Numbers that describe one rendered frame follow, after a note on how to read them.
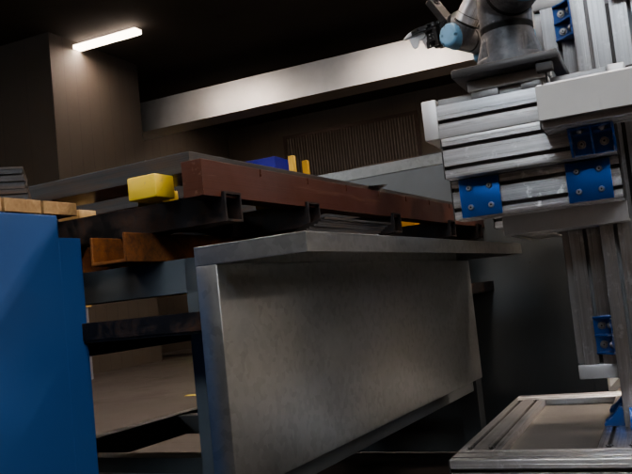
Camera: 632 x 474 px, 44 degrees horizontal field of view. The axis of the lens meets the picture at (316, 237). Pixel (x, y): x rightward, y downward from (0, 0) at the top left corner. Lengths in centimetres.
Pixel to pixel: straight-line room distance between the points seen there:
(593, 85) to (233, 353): 85
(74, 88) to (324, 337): 837
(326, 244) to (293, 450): 38
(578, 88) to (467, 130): 27
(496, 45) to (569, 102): 26
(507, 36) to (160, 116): 954
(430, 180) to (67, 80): 722
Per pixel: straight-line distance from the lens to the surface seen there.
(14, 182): 138
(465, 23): 248
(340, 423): 153
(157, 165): 137
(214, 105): 1066
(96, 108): 991
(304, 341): 141
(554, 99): 160
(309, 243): 113
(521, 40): 178
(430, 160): 282
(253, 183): 140
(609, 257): 187
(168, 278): 141
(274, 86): 1027
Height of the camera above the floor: 58
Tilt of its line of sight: 5 degrees up
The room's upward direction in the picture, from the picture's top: 6 degrees counter-clockwise
